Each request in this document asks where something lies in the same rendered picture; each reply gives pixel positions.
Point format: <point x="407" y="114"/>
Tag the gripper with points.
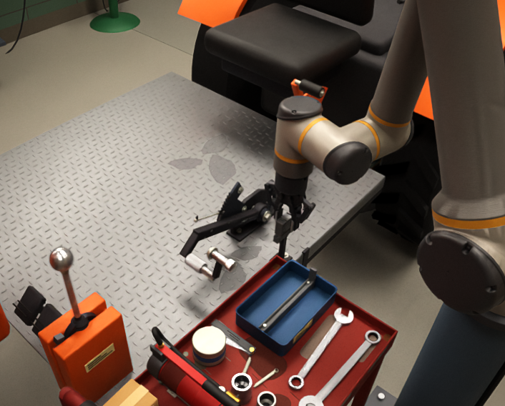
<point x="291" y="184"/>

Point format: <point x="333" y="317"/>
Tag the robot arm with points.
<point x="464" y="127"/>

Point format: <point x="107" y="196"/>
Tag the black toothed sector plate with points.
<point x="239" y="201"/>

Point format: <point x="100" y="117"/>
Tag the black handbrake lever silver grip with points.
<point x="218" y="228"/>

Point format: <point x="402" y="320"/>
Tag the dark grey gauge bar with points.
<point x="288" y="298"/>

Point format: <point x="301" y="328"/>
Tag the blue tray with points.
<point x="273" y="334"/>

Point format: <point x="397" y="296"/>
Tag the black and orange tractor body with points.
<point x="231" y="80"/>

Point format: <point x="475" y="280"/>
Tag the black tractor seat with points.
<point x="278" y="42"/>

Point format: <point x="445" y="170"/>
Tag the chrome ball range lever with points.
<point x="68" y="279"/>

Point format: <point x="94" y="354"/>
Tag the orange lever housing box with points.
<point x="91" y="351"/>

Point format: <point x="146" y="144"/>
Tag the thin grey rod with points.
<point x="206" y="216"/>

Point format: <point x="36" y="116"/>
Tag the silver cylinder pin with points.
<point x="222" y="259"/>

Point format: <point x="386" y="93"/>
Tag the grey feeler blade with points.
<point x="231" y="336"/>

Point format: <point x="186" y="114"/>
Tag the silver open-end spanner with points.
<point x="323" y="351"/>

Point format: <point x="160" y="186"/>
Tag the red tool cart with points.
<point x="362" y="338"/>

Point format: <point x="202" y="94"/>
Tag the white round tin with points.
<point x="209" y="345"/>

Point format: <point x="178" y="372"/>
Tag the beige split pin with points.
<point x="246" y="365"/>
<point x="266" y="377"/>

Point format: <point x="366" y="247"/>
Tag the grey tread plate platform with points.
<point x="121" y="169"/>

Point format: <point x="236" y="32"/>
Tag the silver combination spanner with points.
<point x="345" y="372"/>

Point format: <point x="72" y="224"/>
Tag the silver socket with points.
<point x="266" y="399"/>
<point x="241" y="384"/>

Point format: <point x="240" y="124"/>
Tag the red and black grease gun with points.
<point x="180" y="376"/>

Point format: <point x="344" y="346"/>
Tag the tan cardboard box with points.
<point x="131" y="395"/>

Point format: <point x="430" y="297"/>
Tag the green stand base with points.
<point x="115" y="20"/>

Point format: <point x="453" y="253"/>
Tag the black pedal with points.
<point x="34" y="307"/>

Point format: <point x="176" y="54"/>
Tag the red round can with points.
<point x="69" y="397"/>

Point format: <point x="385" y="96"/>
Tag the black gauge seat post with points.
<point x="283" y="230"/>

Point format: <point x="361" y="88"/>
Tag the orange bracket black roller lever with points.
<point x="308" y="88"/>

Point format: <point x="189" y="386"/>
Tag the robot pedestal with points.
<point x="451" y="360"/>

